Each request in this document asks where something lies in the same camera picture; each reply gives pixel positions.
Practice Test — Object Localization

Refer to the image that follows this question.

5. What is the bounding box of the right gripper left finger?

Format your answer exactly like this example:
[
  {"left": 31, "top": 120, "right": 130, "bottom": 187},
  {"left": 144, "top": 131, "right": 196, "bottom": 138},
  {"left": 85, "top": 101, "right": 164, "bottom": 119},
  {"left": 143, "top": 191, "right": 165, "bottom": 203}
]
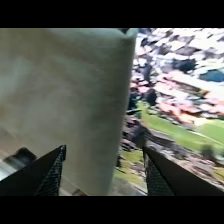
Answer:
[{"left": 0, "top": 144, "right": 67, "bottom": 197}]

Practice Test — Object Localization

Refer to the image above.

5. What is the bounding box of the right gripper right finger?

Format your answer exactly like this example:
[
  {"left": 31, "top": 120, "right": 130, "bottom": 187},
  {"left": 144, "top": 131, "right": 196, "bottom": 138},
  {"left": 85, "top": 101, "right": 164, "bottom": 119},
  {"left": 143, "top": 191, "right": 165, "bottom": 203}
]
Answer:
[{"left": 142, "top": 145, "right": 224, "bottom": 197}]

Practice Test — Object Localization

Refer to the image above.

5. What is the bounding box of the brown T-shirt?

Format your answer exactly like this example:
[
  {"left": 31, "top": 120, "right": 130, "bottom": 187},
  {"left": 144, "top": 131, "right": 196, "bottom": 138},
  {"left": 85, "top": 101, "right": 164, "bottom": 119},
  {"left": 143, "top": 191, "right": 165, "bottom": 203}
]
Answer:
[{"left": 0, "top": 28, "right": 140, "bottom": 197}]

